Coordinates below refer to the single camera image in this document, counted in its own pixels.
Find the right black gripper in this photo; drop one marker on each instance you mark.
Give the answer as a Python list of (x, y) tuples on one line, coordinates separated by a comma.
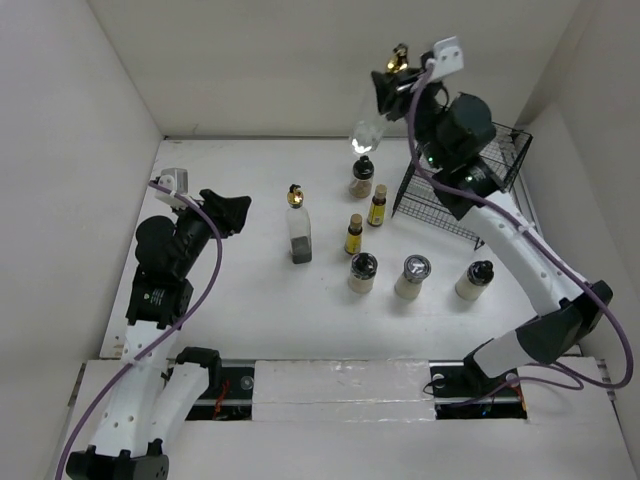
[(388, 94)]

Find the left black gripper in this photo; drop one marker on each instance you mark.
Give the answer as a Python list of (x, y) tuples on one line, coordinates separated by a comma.
[(227, 212)]

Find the clear oil bottle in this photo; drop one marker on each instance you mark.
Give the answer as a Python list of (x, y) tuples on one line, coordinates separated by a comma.
[(370, 126)]

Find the oil bottle with dark contents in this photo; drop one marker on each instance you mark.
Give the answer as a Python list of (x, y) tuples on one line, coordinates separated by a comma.
[(299, 226)]

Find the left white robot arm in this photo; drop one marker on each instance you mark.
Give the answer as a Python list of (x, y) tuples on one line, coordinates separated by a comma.
[(125, 431)]

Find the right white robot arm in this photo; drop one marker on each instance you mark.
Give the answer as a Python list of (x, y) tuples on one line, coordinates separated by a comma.
[(450, 139)]

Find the brown spice jar black lid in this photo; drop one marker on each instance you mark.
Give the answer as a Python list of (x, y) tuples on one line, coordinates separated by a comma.
[(362, 177)]

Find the near yellow label brown bottle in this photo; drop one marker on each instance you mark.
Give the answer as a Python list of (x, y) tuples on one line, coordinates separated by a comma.
[(353, 241)]

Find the yellow label brown bottle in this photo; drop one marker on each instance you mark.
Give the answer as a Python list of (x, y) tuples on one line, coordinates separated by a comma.
[(377, 208), (353, 241)]

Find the far yellow label brown bottle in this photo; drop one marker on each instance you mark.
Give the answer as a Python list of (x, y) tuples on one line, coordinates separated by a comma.
[(377, 208)]

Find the left white powder jar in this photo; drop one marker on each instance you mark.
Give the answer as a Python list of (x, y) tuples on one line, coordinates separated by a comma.
[(363, 271)]

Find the white powder jar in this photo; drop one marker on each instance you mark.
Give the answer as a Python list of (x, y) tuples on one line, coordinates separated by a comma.
[(475, 280), (363, 271), (416, 269)]

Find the middle white powder jar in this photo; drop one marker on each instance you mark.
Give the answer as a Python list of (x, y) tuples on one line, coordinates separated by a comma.
[(416, 269)]

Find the right white powder jar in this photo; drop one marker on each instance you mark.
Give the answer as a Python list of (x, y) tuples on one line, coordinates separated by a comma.
[(475, 280)]

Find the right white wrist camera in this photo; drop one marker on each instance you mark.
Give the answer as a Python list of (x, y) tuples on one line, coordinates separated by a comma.
[(448, 57)]

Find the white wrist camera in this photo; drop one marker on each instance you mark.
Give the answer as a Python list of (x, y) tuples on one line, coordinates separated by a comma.
[(448, 57), (175, 181)]

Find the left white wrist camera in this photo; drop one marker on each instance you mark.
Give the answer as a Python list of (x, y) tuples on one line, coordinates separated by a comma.
[(175, 181)]

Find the metal mounting rail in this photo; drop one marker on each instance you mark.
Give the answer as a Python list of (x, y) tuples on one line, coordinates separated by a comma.
[(348, 391)]

